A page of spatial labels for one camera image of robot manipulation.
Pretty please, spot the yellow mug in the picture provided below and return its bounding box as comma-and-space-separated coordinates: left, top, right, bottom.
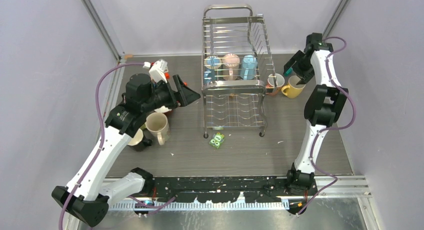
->
140, 123, 147, 131

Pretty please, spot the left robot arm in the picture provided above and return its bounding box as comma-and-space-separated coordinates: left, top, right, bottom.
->
51, 73, 201, 227

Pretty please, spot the dark red mug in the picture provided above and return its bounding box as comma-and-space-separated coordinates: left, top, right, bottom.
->
154, 106, 173, 116

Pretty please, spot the pink upside-down cup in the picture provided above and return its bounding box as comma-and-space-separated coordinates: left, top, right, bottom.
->
221, 53, 240, 81

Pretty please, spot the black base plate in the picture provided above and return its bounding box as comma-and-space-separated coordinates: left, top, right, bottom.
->
133, 176, 318, 204

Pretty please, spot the green owl toy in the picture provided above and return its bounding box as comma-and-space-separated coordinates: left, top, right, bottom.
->
209, 132, 225, 149

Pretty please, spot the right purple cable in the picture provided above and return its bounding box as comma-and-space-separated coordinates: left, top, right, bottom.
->
296, 36, 358, 216

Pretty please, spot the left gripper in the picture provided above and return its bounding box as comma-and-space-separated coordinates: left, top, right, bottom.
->
141, 74, 200, 114

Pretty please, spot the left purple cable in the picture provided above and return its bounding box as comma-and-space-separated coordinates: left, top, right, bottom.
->
57, 62, 176, 230

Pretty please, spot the black mug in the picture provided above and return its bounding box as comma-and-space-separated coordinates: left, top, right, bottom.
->
127, 129, 153, 152

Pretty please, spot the blue upside-down cup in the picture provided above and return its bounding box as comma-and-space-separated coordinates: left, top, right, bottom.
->
203, 56, 222, 85

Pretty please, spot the teal block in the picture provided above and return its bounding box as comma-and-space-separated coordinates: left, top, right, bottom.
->
284, 67, 293, 76

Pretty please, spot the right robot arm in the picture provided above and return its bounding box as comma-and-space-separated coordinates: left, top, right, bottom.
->
283, 32, 349, 195

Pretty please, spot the beige cup tier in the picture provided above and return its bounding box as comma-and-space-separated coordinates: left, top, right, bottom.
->
145, 112, 171, 146

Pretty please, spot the metal dish rack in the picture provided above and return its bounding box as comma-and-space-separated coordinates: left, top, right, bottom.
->
201, 3, 276, 138

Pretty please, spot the yellow cup tier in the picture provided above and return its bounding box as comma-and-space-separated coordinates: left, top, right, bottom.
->
281, 75, 306, 99

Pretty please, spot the salmon pink mug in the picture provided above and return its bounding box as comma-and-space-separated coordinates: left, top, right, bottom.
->
266, 73, 285, 96

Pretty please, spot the purple cable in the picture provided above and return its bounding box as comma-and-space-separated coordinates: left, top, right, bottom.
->
57, 62, 176, 230
296, 36, 358, 216

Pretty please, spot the light blue mug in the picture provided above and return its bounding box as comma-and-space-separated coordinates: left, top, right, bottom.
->
240, 55, 258, 80

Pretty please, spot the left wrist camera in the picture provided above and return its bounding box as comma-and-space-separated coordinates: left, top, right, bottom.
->
148, 59, 169, 83

